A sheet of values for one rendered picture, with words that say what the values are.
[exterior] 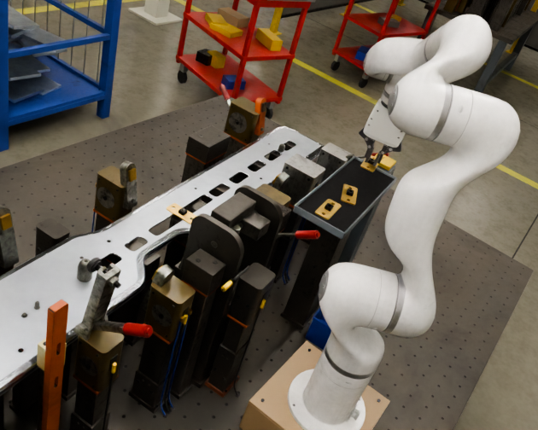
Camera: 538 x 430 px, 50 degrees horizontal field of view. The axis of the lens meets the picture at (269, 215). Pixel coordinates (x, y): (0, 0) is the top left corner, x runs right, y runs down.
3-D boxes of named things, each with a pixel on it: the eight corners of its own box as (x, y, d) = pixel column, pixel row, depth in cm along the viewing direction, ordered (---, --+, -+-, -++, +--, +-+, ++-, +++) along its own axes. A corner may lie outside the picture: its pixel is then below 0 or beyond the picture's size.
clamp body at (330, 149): (299, 226, 212) (330, 142, 191) (326, 242, 208) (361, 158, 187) (289, 235, 206) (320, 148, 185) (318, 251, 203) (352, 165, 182)
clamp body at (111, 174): (94, 257, 172) (104, 159, 152) (124, 277, 169) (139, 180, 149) (77, 267, 167) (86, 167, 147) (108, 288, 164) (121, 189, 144)
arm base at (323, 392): (375, 399, 142) (404, 352, 131) (345, 457, 127) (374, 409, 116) (309, 357, 147) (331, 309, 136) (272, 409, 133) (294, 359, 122)
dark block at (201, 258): (169, 371, 146) (200, 247, 122) (190, 386, 144) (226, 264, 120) (156, 383, 142) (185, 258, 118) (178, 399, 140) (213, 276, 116)
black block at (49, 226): (39, 296, 155) (42, 210, 138) (66, 316, 152) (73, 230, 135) (23, 306, 151) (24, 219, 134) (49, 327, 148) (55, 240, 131)
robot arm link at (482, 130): (344, 301, 123) (417, 320, 124) (348, 335, 112) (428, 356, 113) (431, 73, 102) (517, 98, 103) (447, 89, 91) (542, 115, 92)
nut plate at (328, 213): (328, 199, 143) (330, 194, 143) (341, 206, 142) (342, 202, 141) (313, 212, 137) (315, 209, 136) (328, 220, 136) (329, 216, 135)
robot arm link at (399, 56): (386, 55, 114) (356, 78, 144) (462, 78, 115) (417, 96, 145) (399, 10, 113) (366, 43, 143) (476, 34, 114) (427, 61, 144)
